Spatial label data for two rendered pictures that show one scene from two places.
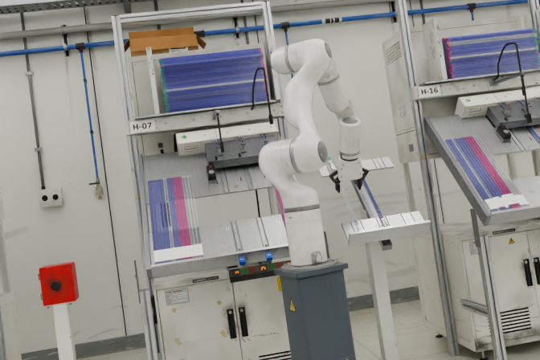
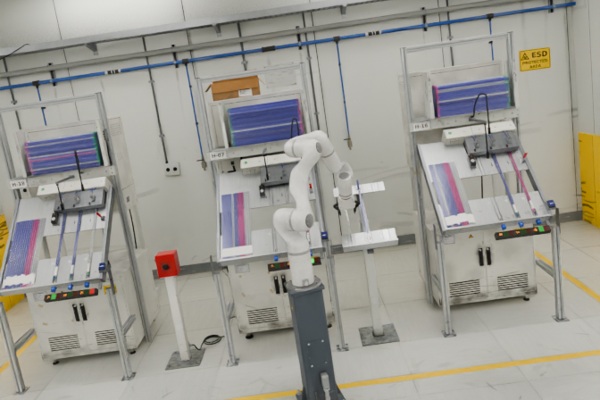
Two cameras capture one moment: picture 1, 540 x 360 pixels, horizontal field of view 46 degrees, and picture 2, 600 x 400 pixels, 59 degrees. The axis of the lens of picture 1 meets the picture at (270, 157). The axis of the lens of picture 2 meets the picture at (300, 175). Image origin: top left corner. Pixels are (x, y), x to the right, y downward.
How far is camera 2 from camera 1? 115 cm
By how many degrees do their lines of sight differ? 16
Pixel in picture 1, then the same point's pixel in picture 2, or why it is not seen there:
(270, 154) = (278, 219)
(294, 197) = (292, 246)
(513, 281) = (470, 262)
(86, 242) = (197, 198)
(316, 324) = (304, 320)
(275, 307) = not seen: hidden behind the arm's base
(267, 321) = not seen: hidden behind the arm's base
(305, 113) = (301, 193)
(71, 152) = (183, 137)
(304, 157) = (296, 225)
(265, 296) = not seen: hidden behind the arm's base
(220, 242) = (263, 244)
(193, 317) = (252, 280)
